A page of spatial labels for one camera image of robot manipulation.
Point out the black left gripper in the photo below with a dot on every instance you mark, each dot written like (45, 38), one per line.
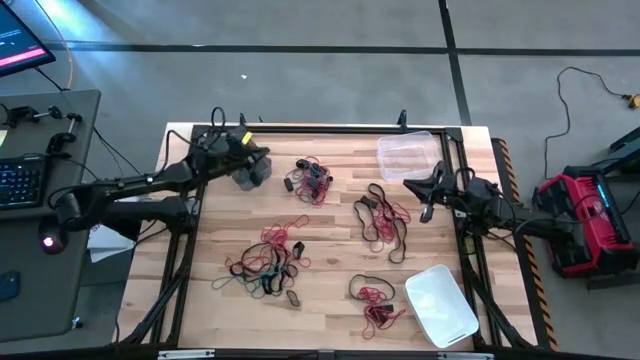
(222, 160)

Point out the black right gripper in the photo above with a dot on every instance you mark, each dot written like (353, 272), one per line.
(450, 192)

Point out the grey translucent plastic basket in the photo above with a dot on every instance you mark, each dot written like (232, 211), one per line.
(262, 172)

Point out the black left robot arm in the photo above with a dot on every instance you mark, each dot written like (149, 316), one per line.
(150, 180)

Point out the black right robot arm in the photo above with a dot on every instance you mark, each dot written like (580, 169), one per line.
(520, 220)

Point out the blue thin rubber band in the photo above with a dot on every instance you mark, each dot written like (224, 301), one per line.
(314, 170)

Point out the clear plastic basket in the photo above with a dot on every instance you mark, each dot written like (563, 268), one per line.
(400, 160)

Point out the white plastic basket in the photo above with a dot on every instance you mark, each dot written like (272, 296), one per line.
(440, 305)

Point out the yellow black hazard strip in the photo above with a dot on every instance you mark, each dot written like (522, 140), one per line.
(535, 280)

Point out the white paper sheet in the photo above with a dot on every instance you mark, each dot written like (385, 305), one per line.
(107, 245)

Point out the red black tool case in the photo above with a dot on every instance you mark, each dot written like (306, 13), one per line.
(600, 235)

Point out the black screw clamp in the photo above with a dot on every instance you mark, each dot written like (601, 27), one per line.
(20, 114)
(59, 142)

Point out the dark green cart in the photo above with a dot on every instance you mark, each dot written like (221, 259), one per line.
(627, 150)

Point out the black computer mouse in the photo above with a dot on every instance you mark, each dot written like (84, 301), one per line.
(50, 243)

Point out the yellow plug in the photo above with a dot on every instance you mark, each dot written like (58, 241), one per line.
(633, 101)

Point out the black backlit keyboard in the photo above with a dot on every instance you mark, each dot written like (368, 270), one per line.
(20, 182)

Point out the small white desk clip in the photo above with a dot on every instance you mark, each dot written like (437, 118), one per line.
(76, 323)

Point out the computer monitor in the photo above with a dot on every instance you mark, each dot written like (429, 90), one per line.
(20, 45)

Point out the grey desk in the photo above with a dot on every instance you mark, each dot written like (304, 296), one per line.
(50, 300)

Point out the dark blue pad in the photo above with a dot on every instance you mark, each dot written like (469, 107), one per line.
(7, 286)

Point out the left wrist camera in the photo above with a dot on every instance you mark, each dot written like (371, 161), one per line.
(222, 139)

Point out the black table edge bracket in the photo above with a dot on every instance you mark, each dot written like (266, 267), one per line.
(402, 119)

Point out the silver metal bracket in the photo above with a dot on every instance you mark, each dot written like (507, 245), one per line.
(465, 356)
(185, 355)

